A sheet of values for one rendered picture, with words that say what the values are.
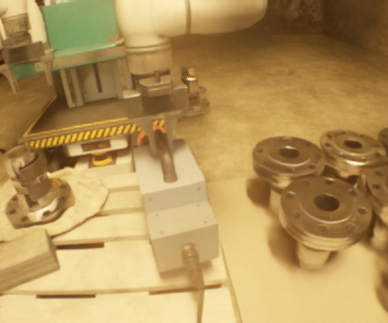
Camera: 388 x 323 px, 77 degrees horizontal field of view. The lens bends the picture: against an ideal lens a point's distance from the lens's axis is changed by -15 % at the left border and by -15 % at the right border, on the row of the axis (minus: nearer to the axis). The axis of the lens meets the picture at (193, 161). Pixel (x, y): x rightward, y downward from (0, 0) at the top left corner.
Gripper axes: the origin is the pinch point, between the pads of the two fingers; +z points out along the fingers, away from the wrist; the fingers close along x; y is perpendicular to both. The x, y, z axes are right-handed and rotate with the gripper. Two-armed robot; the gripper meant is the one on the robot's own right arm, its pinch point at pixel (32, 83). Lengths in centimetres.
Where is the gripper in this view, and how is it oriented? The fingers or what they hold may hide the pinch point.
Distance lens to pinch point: 105.6
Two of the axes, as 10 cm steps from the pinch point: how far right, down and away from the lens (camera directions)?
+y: -1.6, -5.2, 8.4
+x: -9.8, 1.5, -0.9
